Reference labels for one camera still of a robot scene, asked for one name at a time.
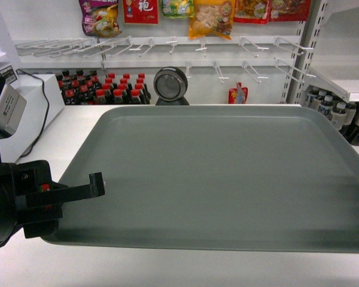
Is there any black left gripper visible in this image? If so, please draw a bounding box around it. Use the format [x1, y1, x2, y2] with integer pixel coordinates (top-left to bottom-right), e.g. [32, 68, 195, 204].
[0, 160, 105, 248]

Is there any grey silver serving tray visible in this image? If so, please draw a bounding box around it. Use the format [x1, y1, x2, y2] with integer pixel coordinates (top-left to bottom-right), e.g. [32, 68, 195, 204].
[45, 105, 359, 253]

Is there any white checkout table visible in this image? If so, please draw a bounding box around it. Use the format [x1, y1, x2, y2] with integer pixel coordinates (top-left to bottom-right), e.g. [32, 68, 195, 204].
[0, 105, 359, 286]

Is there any red cap soy sauce bottle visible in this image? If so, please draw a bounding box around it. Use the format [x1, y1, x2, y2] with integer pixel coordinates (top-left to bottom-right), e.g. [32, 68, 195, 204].
[130, 89, 142, 105]
[113, 88, 125, 105]
[95, 89, 107, 105]

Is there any black round barcode scanner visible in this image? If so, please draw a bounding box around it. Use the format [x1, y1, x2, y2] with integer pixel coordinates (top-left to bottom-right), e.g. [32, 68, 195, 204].
[153, 66, 189, 106]

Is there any red snack pouch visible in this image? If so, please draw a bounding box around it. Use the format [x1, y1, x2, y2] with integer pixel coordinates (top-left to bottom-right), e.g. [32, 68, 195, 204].
[228, 82, 248, 104]

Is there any purple snack bag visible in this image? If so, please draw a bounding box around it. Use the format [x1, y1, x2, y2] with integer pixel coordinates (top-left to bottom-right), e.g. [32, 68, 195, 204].
[78, 0, 121, 38]

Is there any red hanging snack packet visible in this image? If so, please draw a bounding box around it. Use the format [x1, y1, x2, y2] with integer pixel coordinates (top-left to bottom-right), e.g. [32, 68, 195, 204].
[123, 0, 159, 25]

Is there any green hanging snack bag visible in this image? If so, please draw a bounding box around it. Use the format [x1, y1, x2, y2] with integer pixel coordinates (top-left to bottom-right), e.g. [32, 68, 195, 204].
[161, 0, 194, 19]

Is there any yellow chips bag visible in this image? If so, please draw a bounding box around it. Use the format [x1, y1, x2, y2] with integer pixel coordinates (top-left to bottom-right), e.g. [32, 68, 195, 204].
[188, 0, 235, 40]

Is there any red hanging snack bag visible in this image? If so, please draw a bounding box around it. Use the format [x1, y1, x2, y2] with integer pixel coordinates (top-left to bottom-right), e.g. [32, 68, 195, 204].
[233, 0, 269, 24]

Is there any black power cable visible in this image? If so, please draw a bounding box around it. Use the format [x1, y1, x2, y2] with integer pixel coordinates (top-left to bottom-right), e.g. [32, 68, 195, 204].
[16, 69, 50, 159]

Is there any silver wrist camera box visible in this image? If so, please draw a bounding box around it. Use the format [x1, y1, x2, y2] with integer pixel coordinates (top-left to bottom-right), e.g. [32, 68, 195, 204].
[0, 76, 27, 139]

